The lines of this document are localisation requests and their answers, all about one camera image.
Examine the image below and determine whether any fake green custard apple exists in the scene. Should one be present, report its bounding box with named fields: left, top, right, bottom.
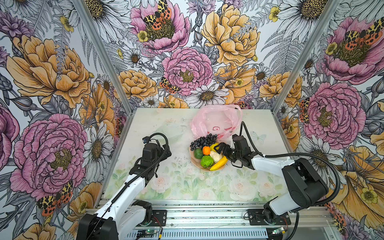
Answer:
left=200, top=155, right=215, bottom=169

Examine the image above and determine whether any aluminium frame post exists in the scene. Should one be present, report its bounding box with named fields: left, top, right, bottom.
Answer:
left=271, top=0, right=343, bottom=112
left=70, top=0, right=134, bottom=115

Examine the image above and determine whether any pink plastic bag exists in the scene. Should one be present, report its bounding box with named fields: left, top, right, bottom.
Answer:
left=190, top=105, right=243, bottom=141

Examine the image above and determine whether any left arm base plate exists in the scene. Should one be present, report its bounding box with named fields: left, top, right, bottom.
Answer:
left=141, top=210, right=168, bottom=227

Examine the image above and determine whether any right aluminium frame post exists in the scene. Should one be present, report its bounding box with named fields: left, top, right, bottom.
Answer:
left=271, top=0, right=343, bottom=112

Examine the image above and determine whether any green circuit board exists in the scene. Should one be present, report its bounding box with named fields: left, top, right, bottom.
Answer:
left=271, top=227, right=286, bottom=235
left=136, top=230, right=159, bottom=240

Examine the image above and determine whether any green circuit board left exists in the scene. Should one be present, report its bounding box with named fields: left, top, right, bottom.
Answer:
left=136, top=230, right=159, bottom=240

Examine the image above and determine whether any fake green lime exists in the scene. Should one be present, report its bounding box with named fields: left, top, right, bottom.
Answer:
left=194, top=148, right=204, bottom=160

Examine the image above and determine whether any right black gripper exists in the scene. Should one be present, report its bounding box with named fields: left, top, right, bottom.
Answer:
left=213, top=142, right=242, bottom=164

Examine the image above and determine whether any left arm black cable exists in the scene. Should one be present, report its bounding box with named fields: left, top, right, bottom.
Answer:
left=86, top=132, right=170, bottom=240

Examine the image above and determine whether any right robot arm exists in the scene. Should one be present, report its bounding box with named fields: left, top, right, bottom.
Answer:
left=214, top=135, right=329, bottom=225

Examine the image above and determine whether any aluminium front rail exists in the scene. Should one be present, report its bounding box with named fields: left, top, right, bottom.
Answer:
left=135, top=203, right=335, bottom=229

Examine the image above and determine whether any fake black grape bunch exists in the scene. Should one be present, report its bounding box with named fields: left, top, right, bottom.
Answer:
left=190, top=134, right=218, bottom=151

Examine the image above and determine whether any fake orange fruit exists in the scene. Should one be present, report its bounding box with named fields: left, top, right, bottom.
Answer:
left=202, top=146, right=211, bottom=156

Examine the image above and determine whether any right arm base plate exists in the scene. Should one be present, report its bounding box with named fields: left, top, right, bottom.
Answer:
left=243, top=209, right=292, bottom=226

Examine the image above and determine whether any fake yellow banana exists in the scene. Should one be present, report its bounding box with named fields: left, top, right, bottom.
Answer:
left=210, top=156, right=228, bottom=171

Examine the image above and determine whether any white slotted cable duct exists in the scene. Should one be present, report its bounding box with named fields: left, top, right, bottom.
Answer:
left=124, top=228, right=269, bottom=240

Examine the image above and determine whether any left aluminium frame post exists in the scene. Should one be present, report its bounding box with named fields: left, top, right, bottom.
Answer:
left=70, top=0, right=134, bottom=115

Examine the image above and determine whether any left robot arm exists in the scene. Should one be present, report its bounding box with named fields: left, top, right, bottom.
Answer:
left=76, top=133, right=172, bottom=240

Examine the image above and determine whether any pink petal-shaped bowl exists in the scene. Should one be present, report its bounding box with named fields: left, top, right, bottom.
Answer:
left=189, top=148, right=212, bottom=172

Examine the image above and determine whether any fake yellow lemon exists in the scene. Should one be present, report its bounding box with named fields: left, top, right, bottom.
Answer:
left=210, top=143, right=219, bottom=152

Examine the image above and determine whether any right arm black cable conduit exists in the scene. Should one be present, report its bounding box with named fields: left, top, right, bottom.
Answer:
left=239, top=121, right=341, bottom=240

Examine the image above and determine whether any green circuit board right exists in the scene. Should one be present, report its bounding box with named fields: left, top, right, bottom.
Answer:
left=271, top=227, right=286, bottom=235

